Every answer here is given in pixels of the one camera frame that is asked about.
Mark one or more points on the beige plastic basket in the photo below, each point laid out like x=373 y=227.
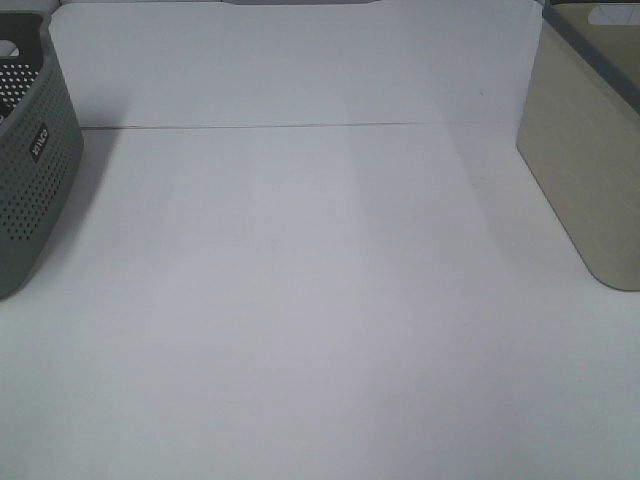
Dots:
x=579 y=131

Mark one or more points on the grey perforated plastic basket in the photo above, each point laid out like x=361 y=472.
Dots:
x=41 y=144

